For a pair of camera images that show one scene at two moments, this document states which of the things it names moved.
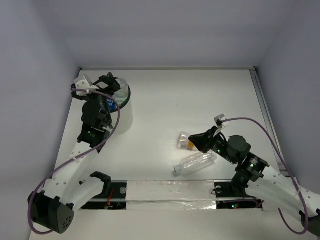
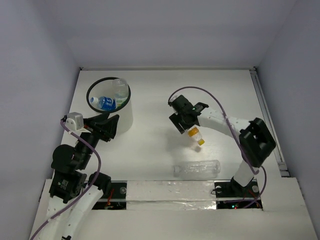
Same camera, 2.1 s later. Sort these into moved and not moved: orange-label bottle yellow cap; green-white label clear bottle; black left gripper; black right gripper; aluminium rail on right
Moved: black right gripper; orange-label bottle yellow cap; black left gripper
Not moved: aluminium rail on right; green-white label clear bottle
